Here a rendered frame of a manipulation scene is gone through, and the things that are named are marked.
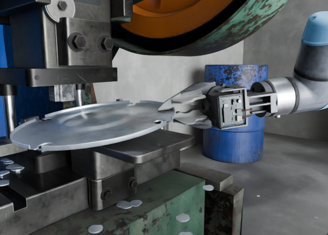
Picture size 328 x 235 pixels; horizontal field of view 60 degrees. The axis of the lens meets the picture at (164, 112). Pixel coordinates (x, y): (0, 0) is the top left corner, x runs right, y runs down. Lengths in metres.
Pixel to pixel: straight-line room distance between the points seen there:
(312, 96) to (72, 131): 0.44
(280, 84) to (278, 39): 3.26
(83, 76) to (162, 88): 2.07
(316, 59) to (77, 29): 0.42
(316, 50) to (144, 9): 0.56
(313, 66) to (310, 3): 3.21
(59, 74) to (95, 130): 0.14
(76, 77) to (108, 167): 0.18
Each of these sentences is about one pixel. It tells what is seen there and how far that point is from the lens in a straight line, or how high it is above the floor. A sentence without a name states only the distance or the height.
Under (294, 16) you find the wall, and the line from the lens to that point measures 3.81.
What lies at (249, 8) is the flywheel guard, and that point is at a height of 1.02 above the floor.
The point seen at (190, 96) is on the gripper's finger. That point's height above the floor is 0.84.
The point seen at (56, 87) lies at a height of 0.85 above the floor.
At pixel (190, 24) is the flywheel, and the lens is 0.80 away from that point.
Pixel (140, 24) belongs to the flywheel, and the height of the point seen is 1.02.
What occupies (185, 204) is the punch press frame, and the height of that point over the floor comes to 0.62.
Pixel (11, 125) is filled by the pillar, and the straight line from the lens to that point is 0.66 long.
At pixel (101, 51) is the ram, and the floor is 0.92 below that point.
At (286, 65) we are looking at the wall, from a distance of 3.79.
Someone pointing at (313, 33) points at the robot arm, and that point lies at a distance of 0.57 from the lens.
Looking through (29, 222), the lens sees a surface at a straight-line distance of 0.50.
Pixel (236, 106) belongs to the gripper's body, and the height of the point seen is 0.82.
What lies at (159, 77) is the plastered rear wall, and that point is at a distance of 2.58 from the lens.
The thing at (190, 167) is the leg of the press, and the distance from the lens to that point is 0.73.
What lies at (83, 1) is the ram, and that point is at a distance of 0.58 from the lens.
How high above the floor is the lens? 0.90
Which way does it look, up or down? 10 degrees down
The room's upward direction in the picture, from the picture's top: straight up
